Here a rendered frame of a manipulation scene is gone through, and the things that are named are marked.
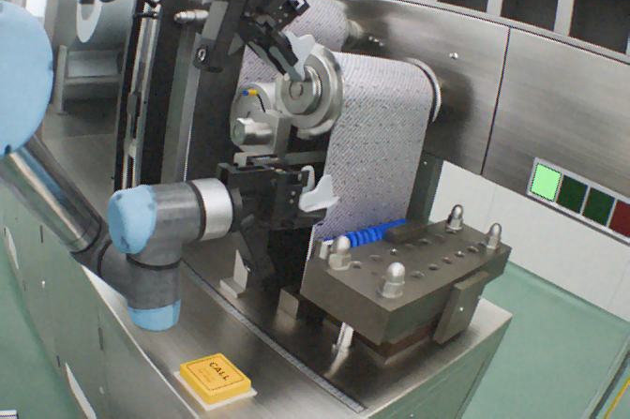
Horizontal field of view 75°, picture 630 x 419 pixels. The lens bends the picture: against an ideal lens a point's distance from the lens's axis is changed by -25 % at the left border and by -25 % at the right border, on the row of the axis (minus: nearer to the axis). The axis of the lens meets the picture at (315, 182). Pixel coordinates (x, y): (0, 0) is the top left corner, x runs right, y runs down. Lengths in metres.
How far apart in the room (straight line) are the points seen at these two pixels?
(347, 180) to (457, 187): 2.94
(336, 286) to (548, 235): 2.81
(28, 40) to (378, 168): 0.64
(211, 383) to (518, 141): 0.66
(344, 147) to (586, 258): 2.76
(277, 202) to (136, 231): 0.21
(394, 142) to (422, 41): 0.27
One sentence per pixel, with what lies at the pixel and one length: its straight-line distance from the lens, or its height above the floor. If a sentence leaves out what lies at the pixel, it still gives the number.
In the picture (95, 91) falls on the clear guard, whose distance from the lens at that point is 1.65.
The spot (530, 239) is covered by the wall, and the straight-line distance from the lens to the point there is 3.51.
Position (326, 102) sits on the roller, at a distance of 0.74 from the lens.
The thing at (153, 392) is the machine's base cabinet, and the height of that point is 0.78.
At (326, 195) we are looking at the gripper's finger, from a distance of 0.76.
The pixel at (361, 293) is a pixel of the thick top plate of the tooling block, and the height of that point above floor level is 1.03.
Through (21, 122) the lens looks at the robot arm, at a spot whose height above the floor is 1.28.
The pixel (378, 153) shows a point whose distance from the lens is 0.85.
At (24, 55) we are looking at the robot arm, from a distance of 0.37.
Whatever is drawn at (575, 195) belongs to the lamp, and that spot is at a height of 1.19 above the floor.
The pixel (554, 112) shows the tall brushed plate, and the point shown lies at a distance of 0.91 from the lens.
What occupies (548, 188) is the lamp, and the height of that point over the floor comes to 1.18.
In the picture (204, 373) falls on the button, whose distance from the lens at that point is 0.67.
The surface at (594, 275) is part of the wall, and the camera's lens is 3.41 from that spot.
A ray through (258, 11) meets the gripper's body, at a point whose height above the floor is 1.36.
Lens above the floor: 1.37
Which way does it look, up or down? 19 degrees down
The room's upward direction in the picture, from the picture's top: 11 degrees clockwise
